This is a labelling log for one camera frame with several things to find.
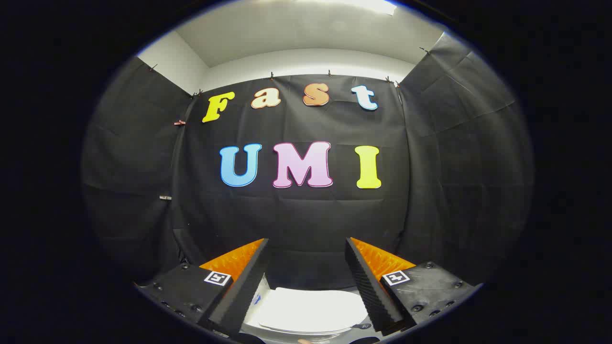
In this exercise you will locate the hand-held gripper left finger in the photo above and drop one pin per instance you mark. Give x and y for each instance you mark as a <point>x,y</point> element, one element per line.
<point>248,282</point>

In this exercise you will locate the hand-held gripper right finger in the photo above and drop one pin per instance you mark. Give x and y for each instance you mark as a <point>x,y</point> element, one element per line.
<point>366,282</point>

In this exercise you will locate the white toilet lid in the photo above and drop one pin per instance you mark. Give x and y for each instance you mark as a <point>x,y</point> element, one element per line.
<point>311,308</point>

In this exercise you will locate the white toilet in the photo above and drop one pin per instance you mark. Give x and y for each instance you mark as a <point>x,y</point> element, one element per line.
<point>296,336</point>

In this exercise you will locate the black backdrop cloth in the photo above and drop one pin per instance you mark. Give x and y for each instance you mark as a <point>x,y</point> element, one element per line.
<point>311,215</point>

